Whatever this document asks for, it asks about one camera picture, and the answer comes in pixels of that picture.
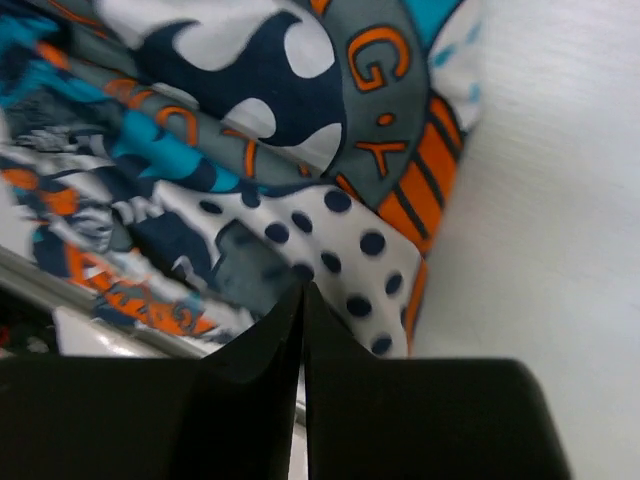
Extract aluminium frame rail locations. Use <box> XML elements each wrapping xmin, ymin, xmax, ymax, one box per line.
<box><xmin>1</xmin><ymin>248</ymin><xmax>220</xmax><ymax>358</ymax></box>

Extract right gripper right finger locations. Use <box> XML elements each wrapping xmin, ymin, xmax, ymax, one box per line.
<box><xmin>302</xmin><ymin>285</ymin><xmax>571</xmax><ymax>479</ymax></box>

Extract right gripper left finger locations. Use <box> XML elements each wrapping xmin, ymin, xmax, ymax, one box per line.
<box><xmin>1</xmin><ymin>287</ymin><xmax>303</xmax><ymax>479</ymax></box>

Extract colourful patterned shorts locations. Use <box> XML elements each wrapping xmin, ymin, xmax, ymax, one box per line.
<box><xmin>1</xmin><ymin>1</ymin><xmax>483</xmax><ymax>357</ymax></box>

